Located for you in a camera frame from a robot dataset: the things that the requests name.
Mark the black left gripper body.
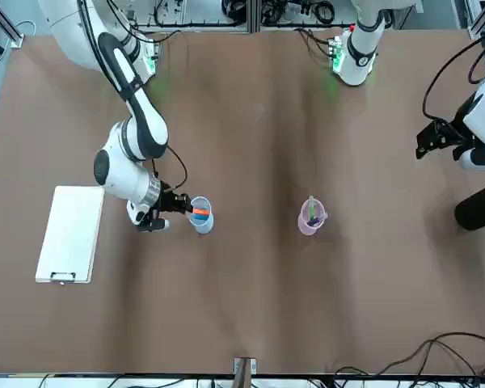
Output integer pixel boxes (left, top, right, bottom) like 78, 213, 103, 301
430, 119, 470, 153

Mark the aluminium corner post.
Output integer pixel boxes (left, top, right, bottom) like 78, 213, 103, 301
0, 0, 26, 50
466, 0, 485, 41

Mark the blue mesh cup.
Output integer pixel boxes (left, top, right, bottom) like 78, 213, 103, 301
184, 196, 215, 235

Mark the pink mesh cup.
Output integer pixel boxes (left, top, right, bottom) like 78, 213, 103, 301
297, 197, 328, 237

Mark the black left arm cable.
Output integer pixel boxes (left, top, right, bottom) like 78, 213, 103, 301
423, 36, 485, 122

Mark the aluminium back frame rail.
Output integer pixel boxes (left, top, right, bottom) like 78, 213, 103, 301
137, 0, 261, 34

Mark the aluminium frame post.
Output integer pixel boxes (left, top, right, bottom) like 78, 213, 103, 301
233, 356, 259, 388

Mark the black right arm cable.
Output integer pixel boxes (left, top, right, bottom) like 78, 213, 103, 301
77, 0, 189, 192

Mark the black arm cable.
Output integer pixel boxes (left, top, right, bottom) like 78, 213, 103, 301
77, 0, 189, 192
423, 36, 485, 122

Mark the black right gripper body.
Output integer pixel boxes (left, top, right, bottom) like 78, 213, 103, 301
157, 188, 190, 216

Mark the white clipboard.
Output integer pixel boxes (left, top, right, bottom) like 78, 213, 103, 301
35, 185, 106, 286

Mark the black vase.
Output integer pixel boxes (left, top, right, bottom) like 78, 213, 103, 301
454, 184, 485, 231

